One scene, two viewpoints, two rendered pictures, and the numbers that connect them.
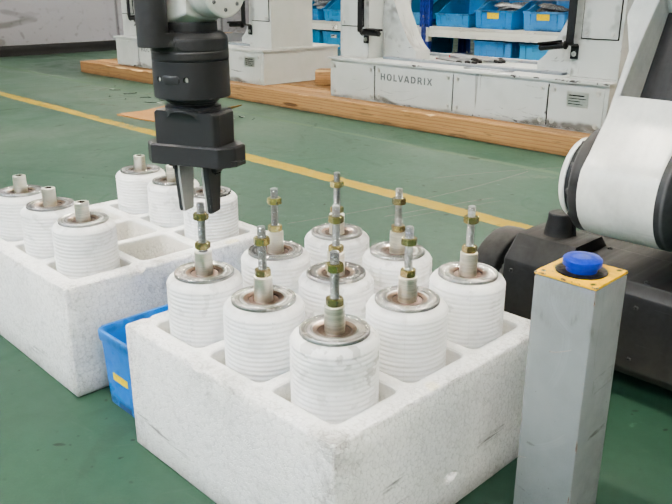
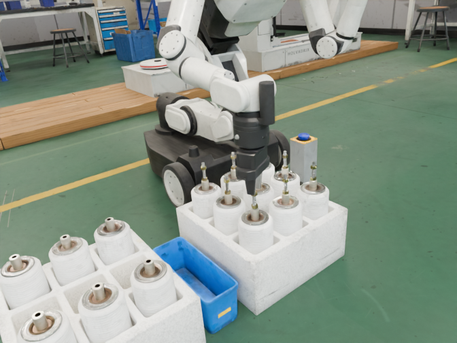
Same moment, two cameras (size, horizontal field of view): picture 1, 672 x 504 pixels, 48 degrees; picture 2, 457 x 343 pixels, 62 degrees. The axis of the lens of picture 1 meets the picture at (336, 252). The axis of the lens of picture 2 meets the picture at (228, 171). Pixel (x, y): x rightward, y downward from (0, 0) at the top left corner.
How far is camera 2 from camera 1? 1.35 m
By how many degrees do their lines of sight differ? 74
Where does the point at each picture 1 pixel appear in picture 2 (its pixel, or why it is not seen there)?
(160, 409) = (275, 280)
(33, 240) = (121, 320)
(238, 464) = (314, 255)
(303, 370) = (325, 201)
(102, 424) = (238, 333)
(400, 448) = not seen: hidden behind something
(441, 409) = not seen: hidden behind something
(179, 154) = (262, 167)
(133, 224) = (68, 291)
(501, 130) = not seen: outside the picture
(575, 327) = (314, 152)
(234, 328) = (298, 214)
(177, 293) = (268, 227)
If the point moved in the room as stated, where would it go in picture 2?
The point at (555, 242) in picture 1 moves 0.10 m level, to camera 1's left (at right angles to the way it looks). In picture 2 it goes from (203, 156) to (198, 167)
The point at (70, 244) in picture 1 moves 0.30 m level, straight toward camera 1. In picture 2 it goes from (171, 282) to (294, 254)
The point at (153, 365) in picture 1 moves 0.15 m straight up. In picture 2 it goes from (273, 264) to (271, 216)
